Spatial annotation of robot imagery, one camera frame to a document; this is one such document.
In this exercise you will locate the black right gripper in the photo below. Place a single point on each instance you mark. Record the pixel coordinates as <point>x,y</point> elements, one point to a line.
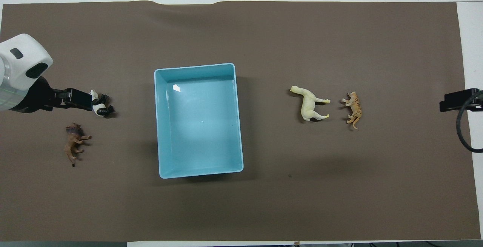
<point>458,101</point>

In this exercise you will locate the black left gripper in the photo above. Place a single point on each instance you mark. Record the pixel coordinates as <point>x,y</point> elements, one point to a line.
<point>37,98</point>

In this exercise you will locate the black and white panda toy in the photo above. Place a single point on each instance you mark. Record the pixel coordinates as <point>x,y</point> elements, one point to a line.
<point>99,107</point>

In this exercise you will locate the brown lion toy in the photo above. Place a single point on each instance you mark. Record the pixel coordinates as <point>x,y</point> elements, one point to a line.
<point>73,143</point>

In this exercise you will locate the orange striped tiger toy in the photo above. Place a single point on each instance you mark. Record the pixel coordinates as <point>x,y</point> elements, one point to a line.
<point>355,108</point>

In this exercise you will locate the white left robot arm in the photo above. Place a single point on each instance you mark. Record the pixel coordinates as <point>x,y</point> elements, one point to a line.
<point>19,65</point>

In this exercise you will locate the light blue storage box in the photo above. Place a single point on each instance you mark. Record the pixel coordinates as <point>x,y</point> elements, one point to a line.
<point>200,126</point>

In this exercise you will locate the brown table mat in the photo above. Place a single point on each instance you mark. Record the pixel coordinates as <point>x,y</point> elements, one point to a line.
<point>302,31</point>

